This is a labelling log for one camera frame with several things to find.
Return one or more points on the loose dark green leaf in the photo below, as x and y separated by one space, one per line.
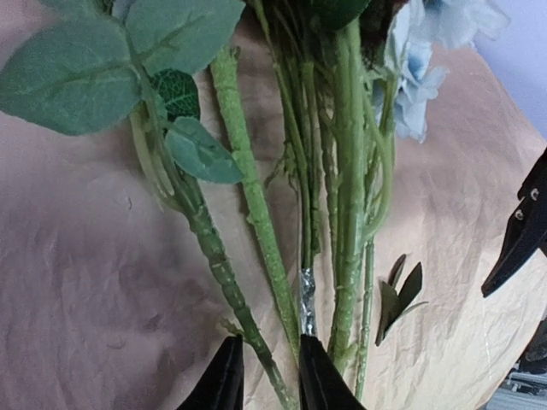
397 303

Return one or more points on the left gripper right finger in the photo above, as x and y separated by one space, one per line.
321 387

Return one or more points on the pale pink rose stem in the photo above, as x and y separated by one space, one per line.
92 70

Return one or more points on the green paper bouquet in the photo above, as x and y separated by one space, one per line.
107 301

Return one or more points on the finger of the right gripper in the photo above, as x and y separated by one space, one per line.
525 230

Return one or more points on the blue hydrangea flower bunch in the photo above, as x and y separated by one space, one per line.
413 33

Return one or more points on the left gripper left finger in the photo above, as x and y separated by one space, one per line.
221 387

